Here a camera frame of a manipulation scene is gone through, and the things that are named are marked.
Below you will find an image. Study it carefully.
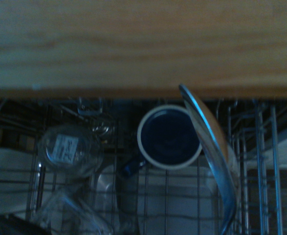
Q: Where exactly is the grey dishwasher body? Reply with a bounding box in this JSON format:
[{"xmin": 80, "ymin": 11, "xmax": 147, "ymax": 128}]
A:
[{"xmin": 0, "ymin": 127, "xmax": 287, "ymax": 235}]

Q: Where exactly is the blue mug with white rim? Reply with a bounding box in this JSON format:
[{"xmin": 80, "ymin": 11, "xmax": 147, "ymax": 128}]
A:
[{"xmin": 120, "ymin": 105, "xmax": 203, "ymax": 178}]

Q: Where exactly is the clear glass jar with label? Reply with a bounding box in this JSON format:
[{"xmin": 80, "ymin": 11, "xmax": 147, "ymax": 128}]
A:
[{"xmin": 40, "ymin": 124, "xmax": 104, "ymax": 176}]

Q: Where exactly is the clear drinking glass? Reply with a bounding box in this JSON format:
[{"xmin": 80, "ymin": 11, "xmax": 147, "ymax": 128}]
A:
[{"xmin": 34, "ymin": 189, "xmax": 114, "ymax": 235}]

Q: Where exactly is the black rounded item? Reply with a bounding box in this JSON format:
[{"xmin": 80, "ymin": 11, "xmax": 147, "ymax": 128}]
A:
[{"xmin": 0, "ymin": 212, "xmax": 51, "ymax": 235}]

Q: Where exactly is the metal wire dishwasher rack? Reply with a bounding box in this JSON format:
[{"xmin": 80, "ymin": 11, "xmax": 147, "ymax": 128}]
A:
[{"xmin": 0, "ymin": 97, "xmax": 287, "ymax": 235}]

